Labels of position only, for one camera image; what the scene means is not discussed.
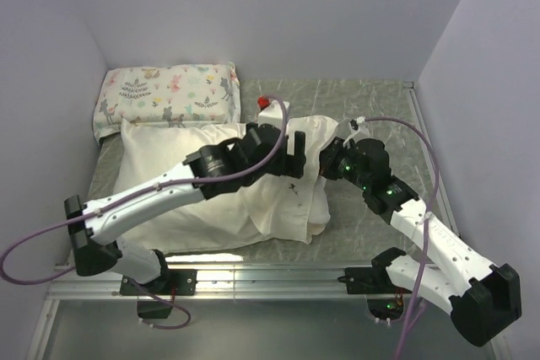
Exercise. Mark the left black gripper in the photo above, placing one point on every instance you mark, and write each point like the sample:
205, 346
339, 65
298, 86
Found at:
293, 165

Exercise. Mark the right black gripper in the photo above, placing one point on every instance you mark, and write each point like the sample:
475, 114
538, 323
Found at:
329, 156

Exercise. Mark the cream pillowcase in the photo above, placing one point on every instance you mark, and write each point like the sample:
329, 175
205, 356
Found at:
282, 207

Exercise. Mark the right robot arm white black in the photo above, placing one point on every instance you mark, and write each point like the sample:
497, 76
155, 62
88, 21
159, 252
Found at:
481, 298

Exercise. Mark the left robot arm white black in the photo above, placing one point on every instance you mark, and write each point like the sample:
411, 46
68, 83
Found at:
98, 226

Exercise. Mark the animal print patterned pillow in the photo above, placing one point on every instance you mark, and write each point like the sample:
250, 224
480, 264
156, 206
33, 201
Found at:
179, 96

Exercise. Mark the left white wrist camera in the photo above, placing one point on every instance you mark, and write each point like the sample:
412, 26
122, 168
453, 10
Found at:
271, 113

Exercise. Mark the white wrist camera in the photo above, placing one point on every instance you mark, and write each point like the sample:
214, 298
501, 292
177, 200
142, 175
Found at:
357, 132
271, 113

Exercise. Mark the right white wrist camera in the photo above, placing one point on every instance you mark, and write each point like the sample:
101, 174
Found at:
357, 132

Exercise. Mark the aluminium right side rail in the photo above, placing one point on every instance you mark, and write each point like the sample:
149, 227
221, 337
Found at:
441, 206

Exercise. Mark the aluminium rail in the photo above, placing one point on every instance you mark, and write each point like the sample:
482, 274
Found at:
217, 281
441, 206

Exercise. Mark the aluminium front rail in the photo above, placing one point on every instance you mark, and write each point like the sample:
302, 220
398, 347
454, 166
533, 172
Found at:
217, 281

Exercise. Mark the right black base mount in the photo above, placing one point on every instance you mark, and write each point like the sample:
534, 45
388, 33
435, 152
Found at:
385, 300

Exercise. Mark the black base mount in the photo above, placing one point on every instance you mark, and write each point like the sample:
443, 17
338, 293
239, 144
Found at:
385, 300
155, 300

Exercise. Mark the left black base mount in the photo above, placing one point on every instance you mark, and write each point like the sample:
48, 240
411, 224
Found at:
155, 300

